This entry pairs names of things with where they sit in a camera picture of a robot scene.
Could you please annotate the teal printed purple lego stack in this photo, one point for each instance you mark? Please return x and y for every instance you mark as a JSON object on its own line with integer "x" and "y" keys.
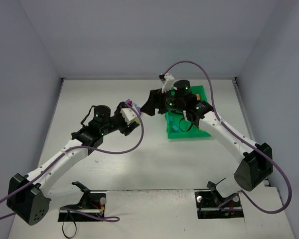
{"x": 137, "y": 107}

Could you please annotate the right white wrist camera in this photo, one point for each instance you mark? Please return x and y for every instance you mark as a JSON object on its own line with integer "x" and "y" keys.
{"x": 168, "y": 80}

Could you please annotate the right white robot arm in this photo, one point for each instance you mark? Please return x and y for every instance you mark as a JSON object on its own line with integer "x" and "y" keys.
{"x": 252, "y": 168}

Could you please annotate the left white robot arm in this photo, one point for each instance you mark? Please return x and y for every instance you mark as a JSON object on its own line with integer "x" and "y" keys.
{"x": 32, "y": 196}

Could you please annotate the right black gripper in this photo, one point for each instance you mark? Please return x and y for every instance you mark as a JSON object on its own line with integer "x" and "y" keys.
{"x": 156, "y": 100}

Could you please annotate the purple lego with red brick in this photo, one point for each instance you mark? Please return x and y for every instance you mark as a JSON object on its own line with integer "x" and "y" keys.
{"x": 129, "y": 102}

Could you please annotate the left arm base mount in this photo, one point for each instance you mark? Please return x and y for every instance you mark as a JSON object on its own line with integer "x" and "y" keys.
{"x": 95, "y": 206}

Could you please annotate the green divided sorting tray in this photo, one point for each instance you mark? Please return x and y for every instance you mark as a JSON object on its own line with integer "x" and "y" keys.
{"x": 176, "y": 126}

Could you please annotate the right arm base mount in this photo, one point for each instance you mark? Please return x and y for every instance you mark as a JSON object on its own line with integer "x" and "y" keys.
{"x": 210, "y": 205}

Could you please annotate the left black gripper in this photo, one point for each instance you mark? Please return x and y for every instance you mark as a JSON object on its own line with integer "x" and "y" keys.
{"x": 124, "y": 122}

